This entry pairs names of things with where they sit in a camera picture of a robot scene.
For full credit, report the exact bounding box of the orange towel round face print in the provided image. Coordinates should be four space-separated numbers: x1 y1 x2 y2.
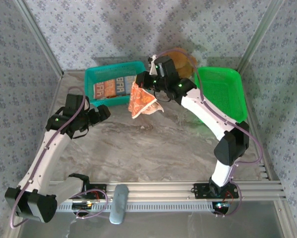
127 83 164 119

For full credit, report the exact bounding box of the white towel rabbit lettering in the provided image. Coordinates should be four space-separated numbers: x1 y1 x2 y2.
93 75 137 99

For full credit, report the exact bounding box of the green plastic basket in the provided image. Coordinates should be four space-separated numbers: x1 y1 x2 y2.
194 66 247 124

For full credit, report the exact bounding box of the brown plush dog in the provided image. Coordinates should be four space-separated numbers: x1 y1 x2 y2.
167 47 198 80

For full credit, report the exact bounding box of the teal plastic basket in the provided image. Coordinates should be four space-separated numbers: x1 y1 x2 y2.
85 60 150 108

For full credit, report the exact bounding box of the small circuit board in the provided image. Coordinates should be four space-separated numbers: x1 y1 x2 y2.
212 202 231 214
72 202 93 210

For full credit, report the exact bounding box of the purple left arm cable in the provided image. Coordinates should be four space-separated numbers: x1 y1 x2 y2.
9 86 108 229

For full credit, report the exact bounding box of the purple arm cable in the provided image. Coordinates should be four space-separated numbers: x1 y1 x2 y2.
9 86 108 229
154 48 263 218

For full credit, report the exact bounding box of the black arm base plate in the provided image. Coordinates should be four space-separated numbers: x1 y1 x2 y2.
61 183 107 199
193 182 239 199

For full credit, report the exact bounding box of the grey oblong handle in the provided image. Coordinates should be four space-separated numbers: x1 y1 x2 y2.
109 184 129 225

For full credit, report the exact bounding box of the aluminium frame post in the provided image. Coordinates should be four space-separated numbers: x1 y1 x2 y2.
234 0 286 75
14 0 64 76

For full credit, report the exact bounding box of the aluminium frame rail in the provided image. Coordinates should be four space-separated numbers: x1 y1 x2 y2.
16 181 287 201

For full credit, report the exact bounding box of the slotted grey cable duct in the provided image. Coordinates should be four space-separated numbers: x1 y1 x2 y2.
56 201 215 213

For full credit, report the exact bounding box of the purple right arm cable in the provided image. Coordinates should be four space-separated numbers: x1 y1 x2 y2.
154 48 263 218

